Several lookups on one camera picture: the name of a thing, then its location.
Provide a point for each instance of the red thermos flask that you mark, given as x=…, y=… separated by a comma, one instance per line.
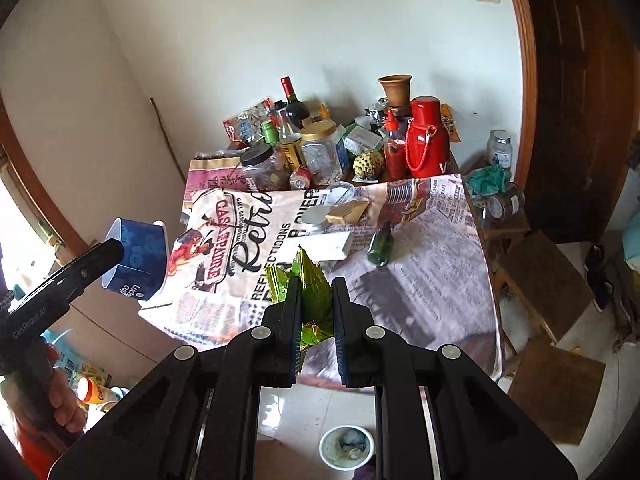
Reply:
x=430, y=145

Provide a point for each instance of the printed newspaper tablecloth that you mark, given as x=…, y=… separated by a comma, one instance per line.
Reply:
x=425, y=270

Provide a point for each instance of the orange plastic bottle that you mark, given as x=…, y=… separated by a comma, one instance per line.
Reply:
x=95, y=391

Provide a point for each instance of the wooden door frame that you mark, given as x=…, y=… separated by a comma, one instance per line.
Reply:
x=525, y=60

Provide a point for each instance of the blue paper cup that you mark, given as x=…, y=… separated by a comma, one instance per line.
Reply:
x=145, y=255

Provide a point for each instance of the green cloth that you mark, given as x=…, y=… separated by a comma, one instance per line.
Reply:
x=487, y=180

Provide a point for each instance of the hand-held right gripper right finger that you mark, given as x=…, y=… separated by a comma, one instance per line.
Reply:
x=340, y=330

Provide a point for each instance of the red sauce bottle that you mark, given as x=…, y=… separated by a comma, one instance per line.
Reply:
x=394, y=157

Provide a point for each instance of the wooden side table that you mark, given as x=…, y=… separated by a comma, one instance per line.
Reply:
x=505, y=227

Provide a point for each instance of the black lid plastic jar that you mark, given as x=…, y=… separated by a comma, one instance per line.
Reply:
x=260, y=170

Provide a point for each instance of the person's left forearm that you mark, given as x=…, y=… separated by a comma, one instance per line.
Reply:
x=30, y=452

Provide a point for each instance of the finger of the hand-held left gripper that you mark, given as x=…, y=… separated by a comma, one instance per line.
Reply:
x=100, y=257

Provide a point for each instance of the green glass bottle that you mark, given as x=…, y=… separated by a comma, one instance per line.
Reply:
x=381, y=247

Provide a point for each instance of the green cap bottle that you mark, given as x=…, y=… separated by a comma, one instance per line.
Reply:
x=270, y=132

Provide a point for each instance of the upright glass jar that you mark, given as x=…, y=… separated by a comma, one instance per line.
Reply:
x=500, y=150

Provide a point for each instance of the printed paper sack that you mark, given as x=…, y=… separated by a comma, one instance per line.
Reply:
x=210, y=175

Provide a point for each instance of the red drink can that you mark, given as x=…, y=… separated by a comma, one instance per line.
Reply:
x=301, y=178

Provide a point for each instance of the white flat box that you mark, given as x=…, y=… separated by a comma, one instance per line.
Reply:
x=325, y=245

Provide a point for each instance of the yellow label liquor bottle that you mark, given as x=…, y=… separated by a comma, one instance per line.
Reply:
x=290, y=152

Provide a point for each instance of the gold lid plastic jar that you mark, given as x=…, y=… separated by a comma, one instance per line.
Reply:
x=320, y=160

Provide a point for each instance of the clay vase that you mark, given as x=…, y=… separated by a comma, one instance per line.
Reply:
x=395, y=90

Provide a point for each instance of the dark wine bottle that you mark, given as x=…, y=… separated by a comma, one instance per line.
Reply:
x=295, y=105

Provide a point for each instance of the dark wooden door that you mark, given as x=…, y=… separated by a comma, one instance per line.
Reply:
x=575, y=110

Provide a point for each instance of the white trash bin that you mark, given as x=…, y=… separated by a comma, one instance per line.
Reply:
x=347, y=447

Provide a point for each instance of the person's left hand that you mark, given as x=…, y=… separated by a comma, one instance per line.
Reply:
x=67, y=395

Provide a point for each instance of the red snack bag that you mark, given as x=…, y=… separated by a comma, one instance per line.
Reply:
x=240, y=127

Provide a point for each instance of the white and green box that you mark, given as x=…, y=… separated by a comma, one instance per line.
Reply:
x=362, y=139

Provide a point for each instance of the round metal tin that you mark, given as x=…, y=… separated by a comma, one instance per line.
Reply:
x=317, y=216

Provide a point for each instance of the green foil wrapper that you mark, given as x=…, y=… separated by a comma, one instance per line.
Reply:
x=312, y=280

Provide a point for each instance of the dark shoe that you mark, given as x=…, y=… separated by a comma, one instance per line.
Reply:
x=597, y=275

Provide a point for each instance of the custard apple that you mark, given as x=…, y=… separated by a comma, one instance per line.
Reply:
x=369, y=164

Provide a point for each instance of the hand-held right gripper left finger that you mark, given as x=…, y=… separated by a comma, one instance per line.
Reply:
x=295, y=320

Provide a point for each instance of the wooden window frame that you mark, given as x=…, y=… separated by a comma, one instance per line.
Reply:
x=30, y=180

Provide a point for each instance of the glass jar lying down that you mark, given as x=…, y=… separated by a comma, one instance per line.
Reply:
x=505, y=202

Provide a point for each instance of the wooden stool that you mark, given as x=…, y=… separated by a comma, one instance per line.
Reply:
x=555, y=390
x=545, y=280

